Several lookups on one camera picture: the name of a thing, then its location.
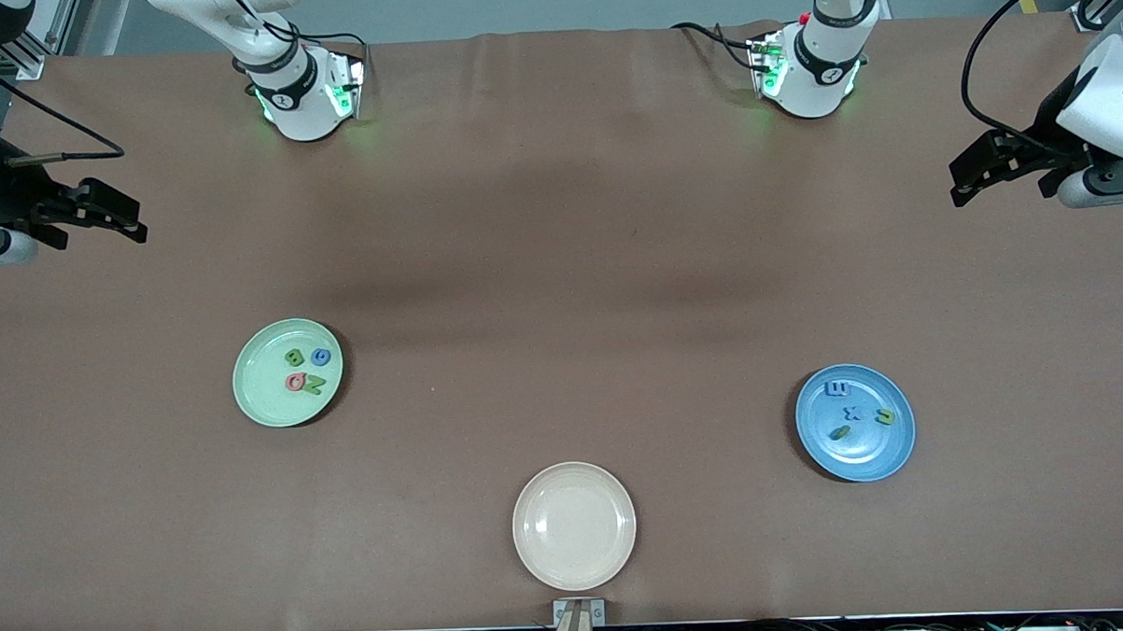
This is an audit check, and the light green plate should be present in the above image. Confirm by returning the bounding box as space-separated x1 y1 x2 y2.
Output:
230 315 347 430

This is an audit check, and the blue plate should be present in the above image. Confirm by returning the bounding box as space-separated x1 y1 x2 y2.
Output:
793 361 919 485

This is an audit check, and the brown table cover mat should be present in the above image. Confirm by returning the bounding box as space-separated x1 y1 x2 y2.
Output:
0 8 1123 631

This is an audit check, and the beige plate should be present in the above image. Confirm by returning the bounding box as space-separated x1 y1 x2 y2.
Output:
510 458 640 595

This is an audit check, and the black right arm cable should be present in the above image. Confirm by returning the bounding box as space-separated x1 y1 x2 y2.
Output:
0 41 125 166

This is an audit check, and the black left arm base cable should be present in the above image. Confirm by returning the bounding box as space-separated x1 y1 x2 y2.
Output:
671 19 766 75

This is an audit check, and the black cable bundle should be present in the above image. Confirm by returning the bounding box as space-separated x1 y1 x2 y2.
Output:
656 609 1123 631

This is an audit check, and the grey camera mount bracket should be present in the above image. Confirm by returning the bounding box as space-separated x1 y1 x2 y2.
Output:
545 597 607 631

